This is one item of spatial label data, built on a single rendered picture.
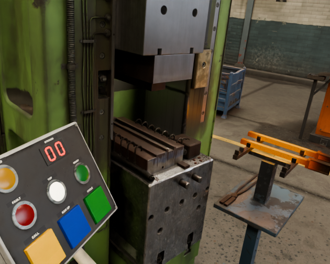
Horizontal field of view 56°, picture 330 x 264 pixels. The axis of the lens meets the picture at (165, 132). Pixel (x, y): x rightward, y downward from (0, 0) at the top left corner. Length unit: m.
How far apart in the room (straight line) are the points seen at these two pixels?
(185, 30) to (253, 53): 7.94
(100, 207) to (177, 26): 0.63
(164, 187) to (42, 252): 0.60
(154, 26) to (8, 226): 0.69
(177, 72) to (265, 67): 7.87
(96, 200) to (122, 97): 0.85
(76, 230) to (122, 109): 0.95
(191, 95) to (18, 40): 0.75
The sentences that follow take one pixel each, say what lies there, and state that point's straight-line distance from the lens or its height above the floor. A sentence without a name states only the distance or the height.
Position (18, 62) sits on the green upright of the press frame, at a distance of 1.36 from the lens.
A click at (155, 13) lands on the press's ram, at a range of 1.03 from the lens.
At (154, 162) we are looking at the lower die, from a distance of 1.19.
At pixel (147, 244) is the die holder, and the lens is 1.31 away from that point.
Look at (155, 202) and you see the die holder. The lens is 1.20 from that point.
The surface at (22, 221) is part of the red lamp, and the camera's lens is 0.72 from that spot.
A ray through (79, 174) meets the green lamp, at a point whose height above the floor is 1.09.
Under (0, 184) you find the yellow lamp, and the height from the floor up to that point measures 1.16.
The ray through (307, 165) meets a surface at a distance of 1.44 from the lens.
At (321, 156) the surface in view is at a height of 0.96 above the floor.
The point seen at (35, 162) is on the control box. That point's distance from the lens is 0.76.
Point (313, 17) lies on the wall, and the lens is 8.67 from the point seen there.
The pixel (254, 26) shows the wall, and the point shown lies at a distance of 9.03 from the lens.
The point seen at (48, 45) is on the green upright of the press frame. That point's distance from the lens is 1.00.
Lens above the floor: 1.51
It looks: 21 degrees down
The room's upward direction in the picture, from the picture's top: 5 degrees clockwise
